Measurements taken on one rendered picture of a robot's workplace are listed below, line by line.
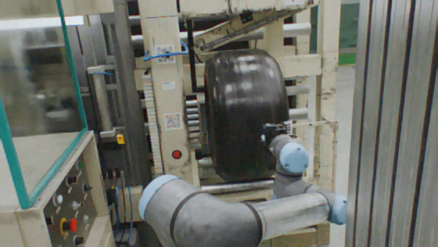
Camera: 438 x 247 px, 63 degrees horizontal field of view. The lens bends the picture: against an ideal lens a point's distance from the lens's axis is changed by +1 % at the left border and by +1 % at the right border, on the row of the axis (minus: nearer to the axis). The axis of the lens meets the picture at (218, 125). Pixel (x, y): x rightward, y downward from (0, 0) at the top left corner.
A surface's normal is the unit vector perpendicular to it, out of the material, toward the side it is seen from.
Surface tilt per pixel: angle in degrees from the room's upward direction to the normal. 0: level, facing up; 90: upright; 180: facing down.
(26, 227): 90
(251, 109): 68
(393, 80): 90
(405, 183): 90
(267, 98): 61
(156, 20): 90
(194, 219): 46
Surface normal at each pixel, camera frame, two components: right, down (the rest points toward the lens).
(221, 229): 0.22, -0.18
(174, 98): 0.11, 0.33
